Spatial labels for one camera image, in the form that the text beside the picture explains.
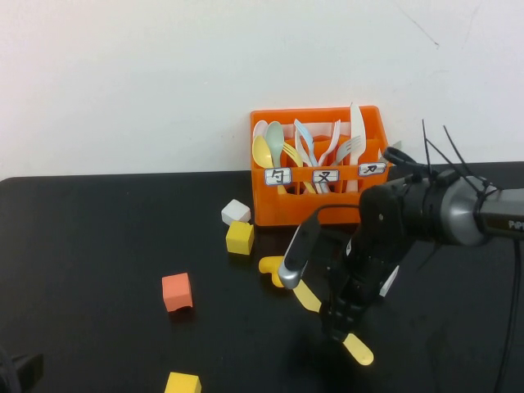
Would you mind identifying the black zip tie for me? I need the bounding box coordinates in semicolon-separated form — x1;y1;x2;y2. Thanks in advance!
421;119;437;185
443;124;499;197

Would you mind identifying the paper label fork character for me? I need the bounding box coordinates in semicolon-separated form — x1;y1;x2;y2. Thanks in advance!
312;169;341;184

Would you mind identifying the orange plastic cutlery crate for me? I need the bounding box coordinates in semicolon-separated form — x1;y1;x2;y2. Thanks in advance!
250;105;393;228

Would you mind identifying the paper label knife character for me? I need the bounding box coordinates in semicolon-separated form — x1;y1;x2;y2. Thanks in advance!
358;162;387;178

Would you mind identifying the yellow foam cube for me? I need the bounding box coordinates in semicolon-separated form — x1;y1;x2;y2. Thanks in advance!
225;220;255;256
164;371;202;393

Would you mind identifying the grey plastic knife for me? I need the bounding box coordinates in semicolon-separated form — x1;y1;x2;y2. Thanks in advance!
378;141;403;163

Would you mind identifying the black right camera cable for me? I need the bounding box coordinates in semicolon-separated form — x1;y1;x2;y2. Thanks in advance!
309;146;524;393

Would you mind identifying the white power adapter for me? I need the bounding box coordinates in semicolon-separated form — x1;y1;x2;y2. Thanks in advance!
378;264;400;298

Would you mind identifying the yellow plastic knife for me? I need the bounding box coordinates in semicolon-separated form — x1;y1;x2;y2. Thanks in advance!
293;282;375;367

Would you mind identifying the paper label spoon character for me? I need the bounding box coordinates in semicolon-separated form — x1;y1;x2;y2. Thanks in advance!
264;167;293;187

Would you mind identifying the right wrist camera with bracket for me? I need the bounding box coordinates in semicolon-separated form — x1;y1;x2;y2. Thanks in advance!
277;212;323;291

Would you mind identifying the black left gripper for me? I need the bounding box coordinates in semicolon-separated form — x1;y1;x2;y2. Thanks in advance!
0;347;44;393

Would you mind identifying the white foam cube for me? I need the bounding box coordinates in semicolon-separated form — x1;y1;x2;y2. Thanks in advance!
221;199;252;225

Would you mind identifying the blue plastic fork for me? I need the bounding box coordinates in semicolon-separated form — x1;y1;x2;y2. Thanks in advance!
293;118;318;167

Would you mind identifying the yellow plastic spoon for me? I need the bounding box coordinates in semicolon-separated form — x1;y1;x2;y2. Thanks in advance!
251;135;288;196

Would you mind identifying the white plastic fork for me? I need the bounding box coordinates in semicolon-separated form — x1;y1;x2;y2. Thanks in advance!
293;129;328;194
317;120;341;193

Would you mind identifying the grey plastic fork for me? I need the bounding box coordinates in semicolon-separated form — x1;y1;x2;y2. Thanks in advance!
329;134;363;168

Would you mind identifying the yellow rubber duck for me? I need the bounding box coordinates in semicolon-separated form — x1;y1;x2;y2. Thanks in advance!
258;255;287;287

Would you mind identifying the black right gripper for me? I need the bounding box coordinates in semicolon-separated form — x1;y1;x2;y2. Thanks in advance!
320;240;401;344

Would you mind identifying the white plastic knife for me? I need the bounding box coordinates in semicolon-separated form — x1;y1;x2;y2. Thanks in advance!
349;102;367;193

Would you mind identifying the yellow plastic fork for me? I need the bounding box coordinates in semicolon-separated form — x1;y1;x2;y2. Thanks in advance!
281;143;316;194

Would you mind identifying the green plastic spoon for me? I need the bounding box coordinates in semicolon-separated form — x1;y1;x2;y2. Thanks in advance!
264;121;286;169

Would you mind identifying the orange foam cube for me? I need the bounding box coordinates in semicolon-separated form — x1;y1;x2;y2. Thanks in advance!
161;272;194;314

